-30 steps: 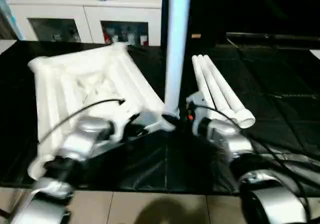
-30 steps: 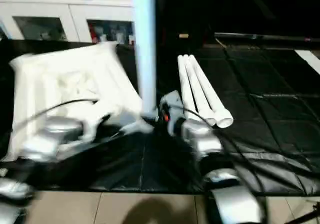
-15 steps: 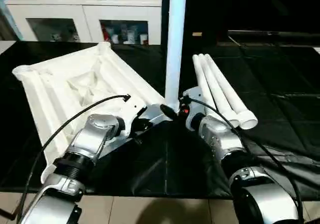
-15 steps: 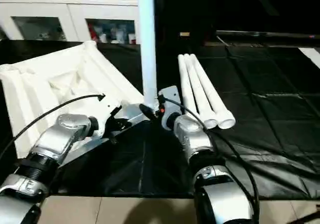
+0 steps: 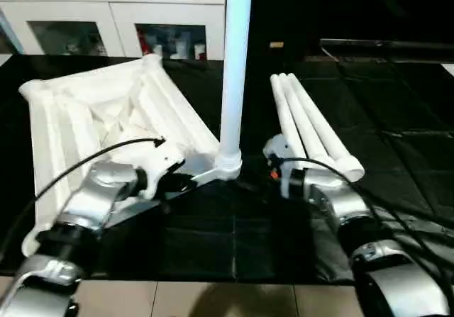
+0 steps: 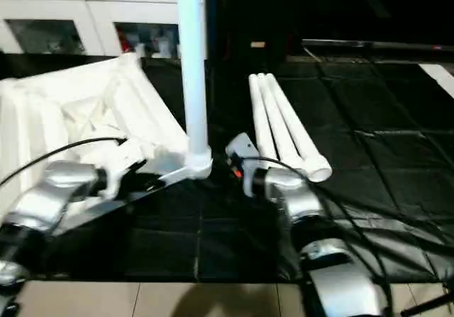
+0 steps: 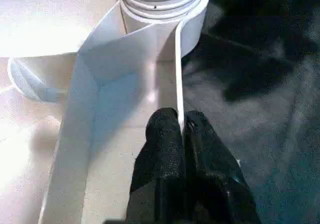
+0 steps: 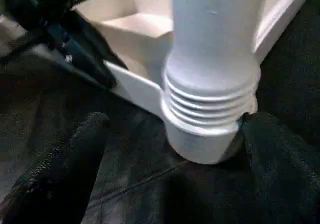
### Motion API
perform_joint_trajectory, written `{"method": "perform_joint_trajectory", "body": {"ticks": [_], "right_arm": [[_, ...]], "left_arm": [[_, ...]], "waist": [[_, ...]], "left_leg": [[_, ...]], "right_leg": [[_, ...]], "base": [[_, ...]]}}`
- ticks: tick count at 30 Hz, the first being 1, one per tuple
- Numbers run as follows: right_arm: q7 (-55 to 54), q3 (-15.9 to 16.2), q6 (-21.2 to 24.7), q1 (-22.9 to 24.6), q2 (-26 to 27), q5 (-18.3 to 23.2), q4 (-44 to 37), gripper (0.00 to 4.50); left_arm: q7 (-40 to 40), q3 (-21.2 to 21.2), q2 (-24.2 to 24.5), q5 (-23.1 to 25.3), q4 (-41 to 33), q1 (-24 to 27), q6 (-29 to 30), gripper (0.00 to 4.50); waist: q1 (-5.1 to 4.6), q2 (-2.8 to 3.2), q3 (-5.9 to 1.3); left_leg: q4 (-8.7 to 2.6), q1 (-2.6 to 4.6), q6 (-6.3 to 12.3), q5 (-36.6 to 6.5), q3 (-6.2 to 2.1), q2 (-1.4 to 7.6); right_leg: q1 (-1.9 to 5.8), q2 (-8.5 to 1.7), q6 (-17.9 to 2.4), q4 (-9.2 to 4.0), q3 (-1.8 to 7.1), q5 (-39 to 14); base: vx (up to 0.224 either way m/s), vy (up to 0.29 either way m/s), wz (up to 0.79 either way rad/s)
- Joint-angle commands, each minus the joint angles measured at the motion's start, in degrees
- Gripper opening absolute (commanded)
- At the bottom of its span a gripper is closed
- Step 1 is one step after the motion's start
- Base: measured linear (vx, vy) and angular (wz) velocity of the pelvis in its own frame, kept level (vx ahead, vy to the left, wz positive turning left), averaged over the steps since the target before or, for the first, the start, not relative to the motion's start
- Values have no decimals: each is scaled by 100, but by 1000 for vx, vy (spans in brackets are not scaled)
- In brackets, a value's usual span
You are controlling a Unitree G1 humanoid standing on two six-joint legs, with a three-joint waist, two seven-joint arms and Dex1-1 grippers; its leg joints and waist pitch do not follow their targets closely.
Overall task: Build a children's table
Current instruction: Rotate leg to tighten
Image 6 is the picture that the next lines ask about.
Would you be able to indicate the white plastic table leg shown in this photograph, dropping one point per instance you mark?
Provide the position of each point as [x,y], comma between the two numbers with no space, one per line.
[193,62]
[259,115]
[298,132]
[277,122]

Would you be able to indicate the white plastic table top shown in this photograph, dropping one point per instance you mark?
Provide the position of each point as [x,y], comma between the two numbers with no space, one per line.
[71,111]

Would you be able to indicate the small tan block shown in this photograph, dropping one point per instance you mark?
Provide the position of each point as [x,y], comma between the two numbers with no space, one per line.
[257,45]

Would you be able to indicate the black work mat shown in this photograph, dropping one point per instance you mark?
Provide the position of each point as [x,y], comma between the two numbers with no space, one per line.
[383,175]

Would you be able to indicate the red bottle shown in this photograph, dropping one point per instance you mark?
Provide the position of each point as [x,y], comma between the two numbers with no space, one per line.
[126,42]

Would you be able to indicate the white edge strip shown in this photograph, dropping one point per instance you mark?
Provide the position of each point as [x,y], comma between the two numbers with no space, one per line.
[440,79]

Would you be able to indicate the black metal stand tube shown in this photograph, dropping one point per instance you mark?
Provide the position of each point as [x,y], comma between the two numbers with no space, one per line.
[429,305]

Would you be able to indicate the black metal rail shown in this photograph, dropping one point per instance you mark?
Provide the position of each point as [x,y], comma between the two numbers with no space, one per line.
[376,46]

